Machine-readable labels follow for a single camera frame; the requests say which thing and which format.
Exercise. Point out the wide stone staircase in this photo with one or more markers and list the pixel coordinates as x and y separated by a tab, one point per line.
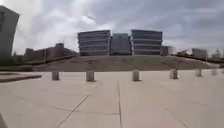
120	63

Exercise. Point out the row of concrete bollards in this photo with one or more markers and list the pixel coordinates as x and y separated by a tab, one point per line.
90	76

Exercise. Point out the grey striped building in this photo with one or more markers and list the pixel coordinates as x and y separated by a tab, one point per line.
93	43

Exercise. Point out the pale concrete slab plaza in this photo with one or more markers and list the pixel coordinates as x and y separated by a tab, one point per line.
133	100

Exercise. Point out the low brown building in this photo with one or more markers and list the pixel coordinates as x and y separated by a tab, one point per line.
55	51

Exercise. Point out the low pale building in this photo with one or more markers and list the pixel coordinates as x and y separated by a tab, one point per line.
199	52

